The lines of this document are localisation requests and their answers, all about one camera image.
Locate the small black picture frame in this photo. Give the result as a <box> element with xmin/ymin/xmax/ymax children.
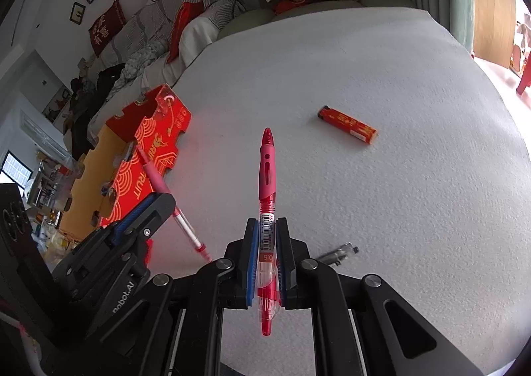
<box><xmin>69</xmin><ymin>2</ymin><xmax>87</xmax><ymax>25</ymax></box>

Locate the red lighter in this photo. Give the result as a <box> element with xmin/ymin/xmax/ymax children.
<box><xmin>317</xmin><ymin>105</ymin><xmax>379</xmax><ymax>145</ymax></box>

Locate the red stool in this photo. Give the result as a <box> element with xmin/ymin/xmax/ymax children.
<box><xmin>515</xmin><ymin>64</ymin><xmax>531</xmax><ymax>97</ymax></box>

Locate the red cushion with characters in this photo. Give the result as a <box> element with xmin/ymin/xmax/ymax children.
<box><xmin>88</xmin><ymin>0</ymin><xmax>127</xmax><ymax>57</ymax></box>

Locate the plain red cushion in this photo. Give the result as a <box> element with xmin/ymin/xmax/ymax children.
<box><xmin>168</xmin><ymin>1</ymin><xmax>205</xmax><ymax>64</ymax></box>

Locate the black clothing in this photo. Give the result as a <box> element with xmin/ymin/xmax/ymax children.
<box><xmin>63</xmin><ymin>64</ymin><xmax>126</xmax><ymax>162</ymax></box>

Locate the white cable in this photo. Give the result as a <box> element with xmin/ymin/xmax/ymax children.
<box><xmin>0</xmin><ymin>310</ymin><xmax>44</xmax><ymax>376</ymax></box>

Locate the grey-green armchair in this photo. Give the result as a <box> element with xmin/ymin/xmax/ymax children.
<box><xmin>216</xmin><ymin>0</ymin><xmax>419</xmax><ymax>41</ymax></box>

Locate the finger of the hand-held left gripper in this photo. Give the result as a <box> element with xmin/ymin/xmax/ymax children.
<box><xmin>106</xmin><ymin>191</ymin><xmax>178</xmax><ymax>245</ymax></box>

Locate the white pillow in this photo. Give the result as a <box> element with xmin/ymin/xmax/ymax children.
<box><xmin>178</xmin><ymin>15</ymin><xmax>221</xmax><ymax>66</ymax></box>

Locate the red cardboard box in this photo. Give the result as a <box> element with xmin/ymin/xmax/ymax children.
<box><xmin>58</xmin><ymin>84</ymin><xmax>192</xmax><ymax>242</ymax></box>

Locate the wooden door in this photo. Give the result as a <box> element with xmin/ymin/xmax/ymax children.
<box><xmin>466</xmin><ymin>0</ymin><xmax>518</xmax><ymax>68</ymax></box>

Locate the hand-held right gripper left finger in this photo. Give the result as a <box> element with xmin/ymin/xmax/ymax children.
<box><xmin>95</xmin><ymin>217</ymin><xmax>260</xmax><ymax>376</ymax></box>

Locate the red gel pen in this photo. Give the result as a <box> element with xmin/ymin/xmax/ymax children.
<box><xmin>254</xmin><ymin>127</ymin><xmax>280</xmax><ymax>337</ymax></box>

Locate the black gel pen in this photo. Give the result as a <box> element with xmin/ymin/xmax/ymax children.
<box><xmin>315</xmin><ymin>242</ymin><xmax>360</xmax><ymax>267</ymax></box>

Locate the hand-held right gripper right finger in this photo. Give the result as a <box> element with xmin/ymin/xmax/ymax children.
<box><xmin>276</xmin><ymin>216</ymin><xmax>486</xmax><ymax>376</ymax></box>

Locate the pink pen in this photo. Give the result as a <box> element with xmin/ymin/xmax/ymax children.
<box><xmin>137</xmin><ymin>146</ymin><xmax>213</xmax><ymax>263</ymax></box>

